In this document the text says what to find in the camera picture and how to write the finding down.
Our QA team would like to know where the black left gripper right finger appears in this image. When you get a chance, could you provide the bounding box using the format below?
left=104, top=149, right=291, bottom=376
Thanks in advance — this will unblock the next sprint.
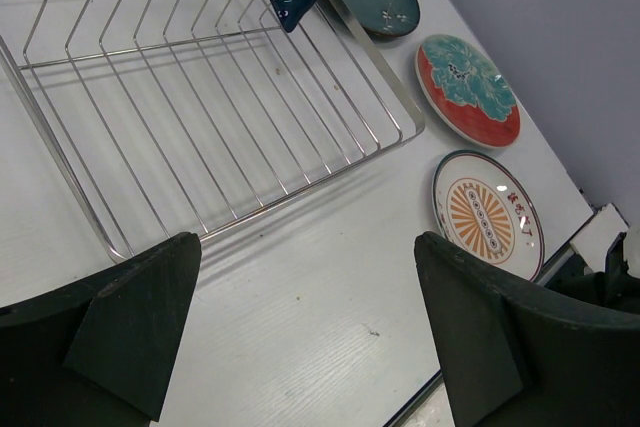
left=414, top=232, right=639, bottom=426

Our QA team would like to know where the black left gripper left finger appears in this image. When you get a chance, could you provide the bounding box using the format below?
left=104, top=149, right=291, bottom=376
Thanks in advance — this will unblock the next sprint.
left=1, top=232, right=201, bottom=426

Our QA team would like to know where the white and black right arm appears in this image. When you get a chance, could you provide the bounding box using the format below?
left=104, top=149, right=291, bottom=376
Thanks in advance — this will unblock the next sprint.
left=544, top=203, right=639, bottom=314

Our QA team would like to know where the red plate with turquoise flower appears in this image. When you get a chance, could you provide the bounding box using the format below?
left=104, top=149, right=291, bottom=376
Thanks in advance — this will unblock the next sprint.
left=415, top=34, right=521, bottom=149

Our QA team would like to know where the silver wire dish rack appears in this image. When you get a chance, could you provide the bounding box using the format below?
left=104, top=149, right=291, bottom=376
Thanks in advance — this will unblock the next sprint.
left=1, top=0, right=425, bottom=262

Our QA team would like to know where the white plate with orange sunburst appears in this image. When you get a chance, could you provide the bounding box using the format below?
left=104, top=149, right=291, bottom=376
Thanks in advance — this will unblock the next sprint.
left=432, top=150, right=545, bottom=281

